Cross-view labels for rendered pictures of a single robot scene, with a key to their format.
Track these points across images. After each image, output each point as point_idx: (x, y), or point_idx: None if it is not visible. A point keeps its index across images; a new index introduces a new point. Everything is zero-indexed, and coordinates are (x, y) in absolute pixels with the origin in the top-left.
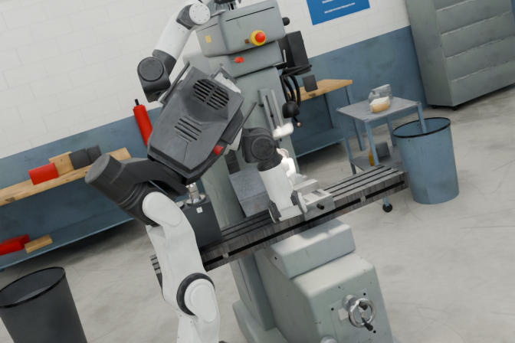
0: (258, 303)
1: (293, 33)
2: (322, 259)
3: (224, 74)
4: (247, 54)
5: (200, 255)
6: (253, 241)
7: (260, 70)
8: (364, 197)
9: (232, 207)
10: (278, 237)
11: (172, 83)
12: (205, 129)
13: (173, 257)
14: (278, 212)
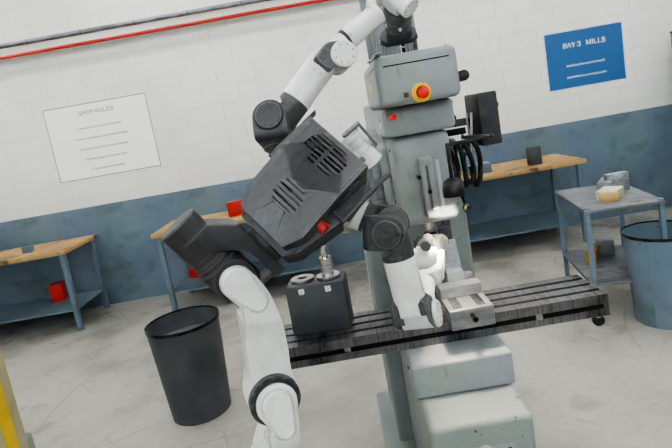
0: (397, 406)
1: (486, 93)
2: (465, 384)
3: (381, 132)
4: (410, 112)
5: (317, 342)
6: (384, 340)
7: (426, 134)
8: (541, 315)
9: (382, 288)
10: (417, 342)
11: (288, 135)
12: (308, 199)
13: (252, 349)
14: (400, 319)
